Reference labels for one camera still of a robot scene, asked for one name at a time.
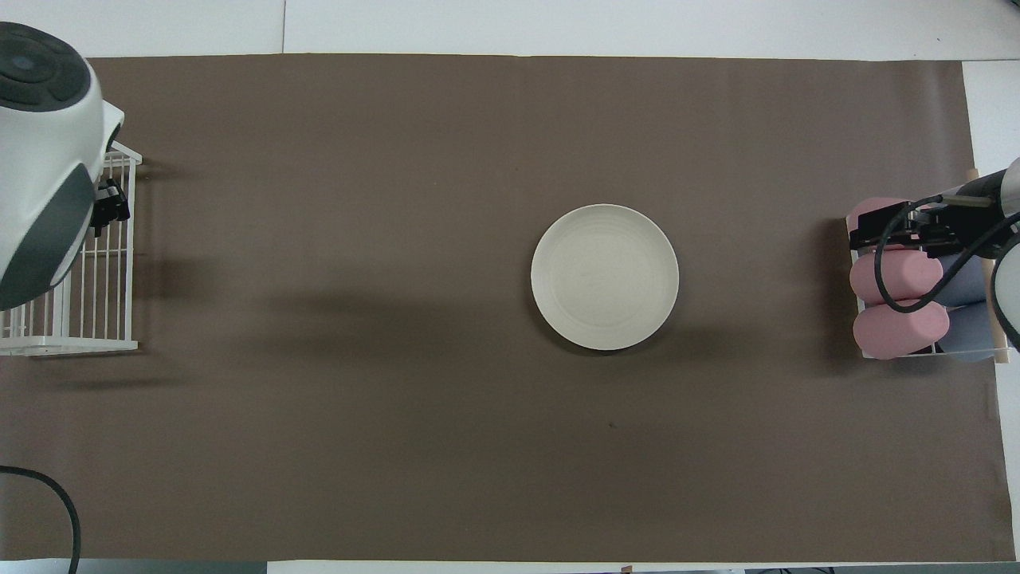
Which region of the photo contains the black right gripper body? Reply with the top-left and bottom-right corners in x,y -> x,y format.
948,177 -> 1006,258

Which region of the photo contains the cream round plate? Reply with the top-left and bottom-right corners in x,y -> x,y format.
531,203 -> 681,352

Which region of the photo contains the blue cup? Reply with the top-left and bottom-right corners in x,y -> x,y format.
936,303 -> 998,364
928,255 -> 991,306

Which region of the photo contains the brown table mat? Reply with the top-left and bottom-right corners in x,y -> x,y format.
0,54 -> 1017,563

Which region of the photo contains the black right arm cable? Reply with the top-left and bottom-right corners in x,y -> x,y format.
874,194 -> 1020,352

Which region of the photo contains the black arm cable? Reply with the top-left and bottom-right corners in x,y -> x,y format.
0,466 -> 83,574
874,194 -> 1020,352

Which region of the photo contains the white wire dish rack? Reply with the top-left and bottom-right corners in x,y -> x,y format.
0,142 -> 143,357

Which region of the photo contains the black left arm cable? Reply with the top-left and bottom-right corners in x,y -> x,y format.
0,466 -> 83,574

